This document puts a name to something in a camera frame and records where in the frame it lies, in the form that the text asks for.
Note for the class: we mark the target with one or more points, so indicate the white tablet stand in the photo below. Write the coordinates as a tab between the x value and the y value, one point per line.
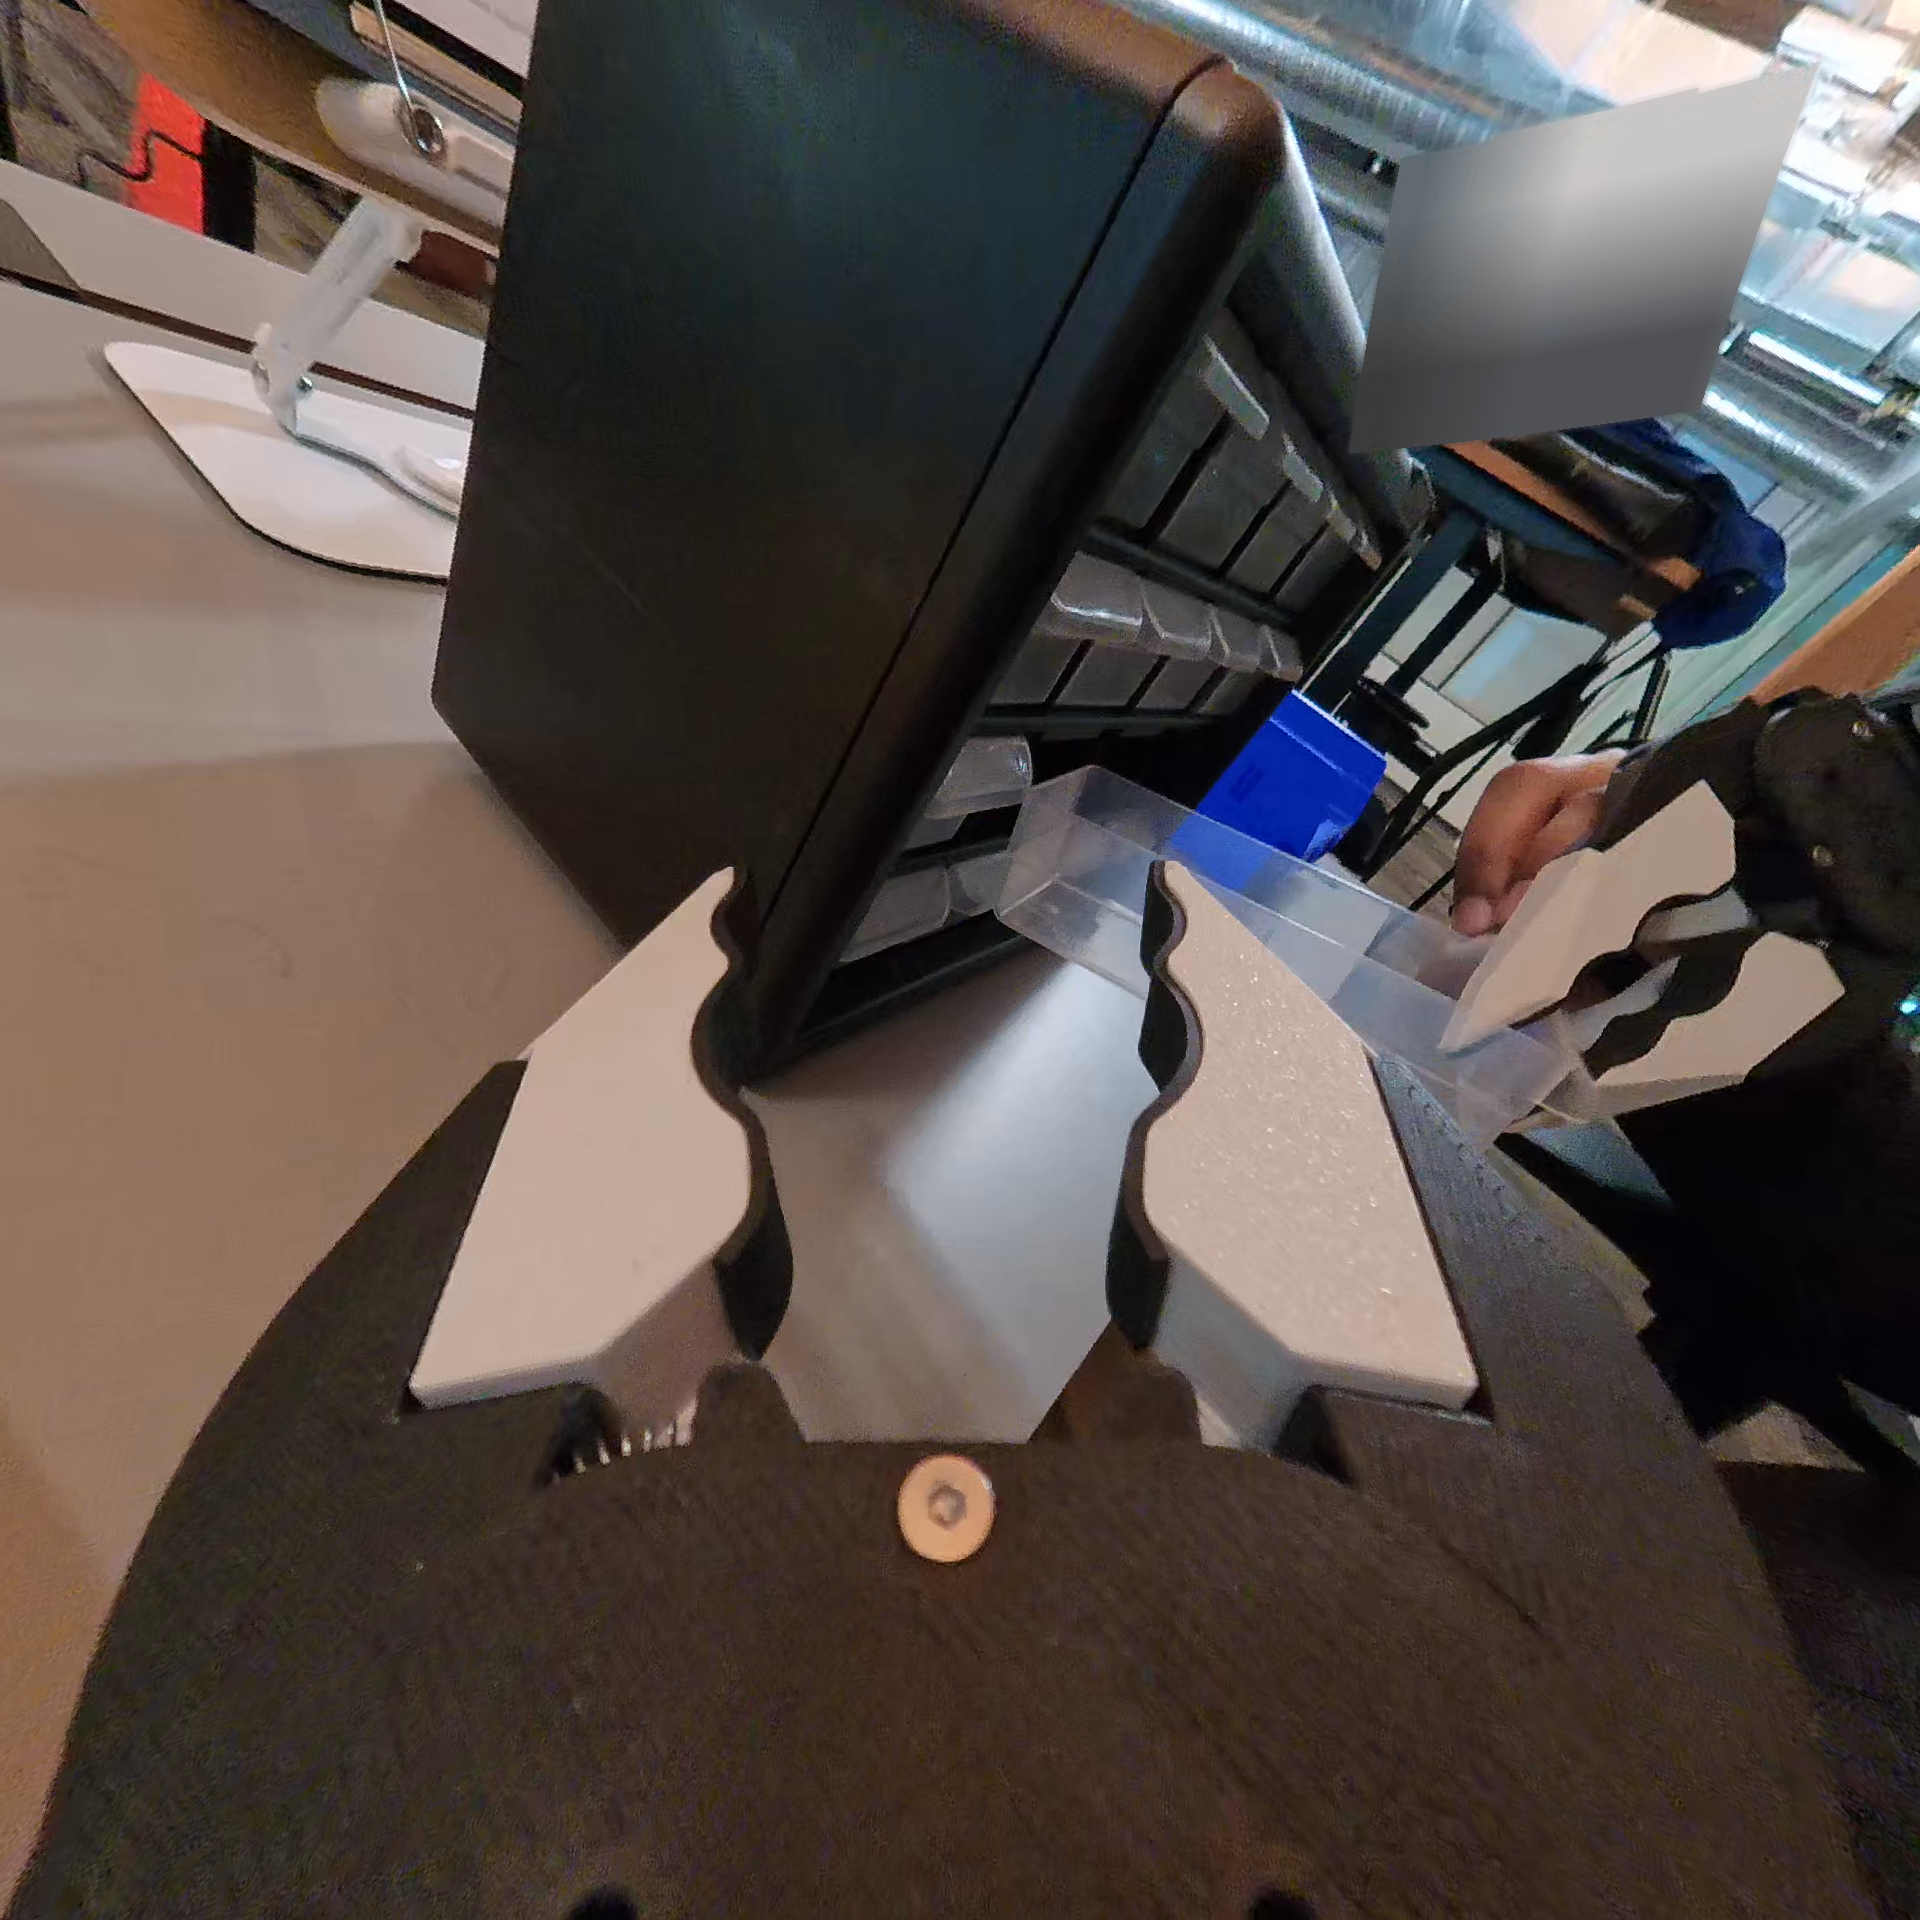
225	435

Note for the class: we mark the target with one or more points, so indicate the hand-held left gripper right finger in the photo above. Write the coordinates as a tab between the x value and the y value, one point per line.
1292	1199

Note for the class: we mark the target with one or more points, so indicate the wooden table with blue frame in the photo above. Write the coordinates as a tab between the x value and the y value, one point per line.
1577	524

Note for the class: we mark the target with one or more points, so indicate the red box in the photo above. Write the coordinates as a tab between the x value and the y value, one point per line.
164	135

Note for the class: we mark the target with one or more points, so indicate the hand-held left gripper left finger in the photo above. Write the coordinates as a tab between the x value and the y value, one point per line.
601	1185

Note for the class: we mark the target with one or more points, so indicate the clear plastic drawer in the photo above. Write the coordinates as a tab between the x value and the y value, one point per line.
1081	854

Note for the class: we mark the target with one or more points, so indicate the blue plastic bin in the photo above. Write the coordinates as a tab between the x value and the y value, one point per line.
1274	781

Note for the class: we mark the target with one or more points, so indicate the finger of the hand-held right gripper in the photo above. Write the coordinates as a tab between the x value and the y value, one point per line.
1590	900
1740	1013

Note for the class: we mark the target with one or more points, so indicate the blue jacket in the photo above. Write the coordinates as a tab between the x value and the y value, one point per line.
1726	556

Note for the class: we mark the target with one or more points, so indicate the white desk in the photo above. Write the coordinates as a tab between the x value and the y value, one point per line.
225	840

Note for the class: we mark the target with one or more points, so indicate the black drawer cabinet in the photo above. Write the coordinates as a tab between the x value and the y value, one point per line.
780	449

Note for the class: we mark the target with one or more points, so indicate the silver ventilation duct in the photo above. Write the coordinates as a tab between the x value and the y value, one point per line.
1814	435

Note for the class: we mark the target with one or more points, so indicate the person's right hand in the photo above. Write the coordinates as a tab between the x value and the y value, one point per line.
1531	835

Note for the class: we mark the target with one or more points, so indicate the rows of small cabinet drawers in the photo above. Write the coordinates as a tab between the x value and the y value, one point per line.
1200	467

